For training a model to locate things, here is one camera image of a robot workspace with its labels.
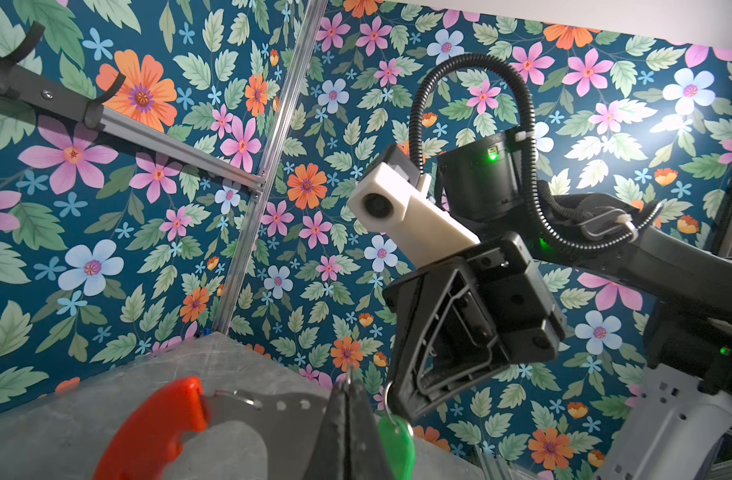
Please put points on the black hook rail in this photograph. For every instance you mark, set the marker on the black hook rail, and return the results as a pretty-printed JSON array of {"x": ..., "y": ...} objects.
[{"x": 19, "y": 83}]

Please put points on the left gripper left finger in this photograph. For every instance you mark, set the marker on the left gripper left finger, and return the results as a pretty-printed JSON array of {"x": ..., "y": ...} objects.
[{"x": 330, "y": 456}]

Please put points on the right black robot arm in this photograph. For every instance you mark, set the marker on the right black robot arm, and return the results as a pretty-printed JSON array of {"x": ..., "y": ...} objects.
[{"x": 491, "y": 185}]

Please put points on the green key tag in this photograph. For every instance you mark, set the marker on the green key tag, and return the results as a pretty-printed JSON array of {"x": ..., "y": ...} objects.
[{"x": 397, "y": 437}]

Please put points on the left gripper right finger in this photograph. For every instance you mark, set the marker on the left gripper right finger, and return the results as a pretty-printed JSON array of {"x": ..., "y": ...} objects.
[{"x": 367, "y": 456}]

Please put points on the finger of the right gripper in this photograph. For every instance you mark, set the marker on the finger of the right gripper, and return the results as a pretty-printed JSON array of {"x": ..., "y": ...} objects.
[
  {"x": 414, "y": 310},
  {"x": 461, "y": 346}
]

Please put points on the metal key organizer red handle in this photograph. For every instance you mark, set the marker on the metal key organizer red handle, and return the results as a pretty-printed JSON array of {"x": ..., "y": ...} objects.
[{"x": 153, "y": 436}]

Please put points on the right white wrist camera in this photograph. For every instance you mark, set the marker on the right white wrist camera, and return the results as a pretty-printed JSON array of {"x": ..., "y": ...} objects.
[{"x": 392, "y": 198}]

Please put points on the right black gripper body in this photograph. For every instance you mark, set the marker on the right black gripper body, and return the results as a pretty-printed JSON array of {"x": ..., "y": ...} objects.
[{"x": 526, "y": 317}]

